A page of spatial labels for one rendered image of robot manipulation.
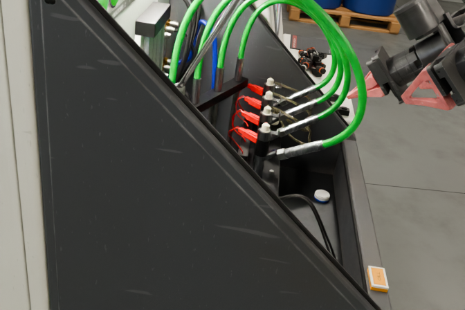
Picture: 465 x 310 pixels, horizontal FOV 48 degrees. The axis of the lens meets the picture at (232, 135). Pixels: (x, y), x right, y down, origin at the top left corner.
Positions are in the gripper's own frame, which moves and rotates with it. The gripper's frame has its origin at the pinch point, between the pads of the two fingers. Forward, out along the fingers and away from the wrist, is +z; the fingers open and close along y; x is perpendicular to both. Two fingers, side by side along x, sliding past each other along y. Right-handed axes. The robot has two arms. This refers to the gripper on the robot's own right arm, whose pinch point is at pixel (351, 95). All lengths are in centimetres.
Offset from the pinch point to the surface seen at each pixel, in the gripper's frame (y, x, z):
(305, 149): -1.8, 13.4, 7.9
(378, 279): -27.8, 19.3, 7.2
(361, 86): 3.9, 13.9, -7.2
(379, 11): -50, -488, 95
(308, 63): 1, -63, 29
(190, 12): 30.0, 10.2, 13.6
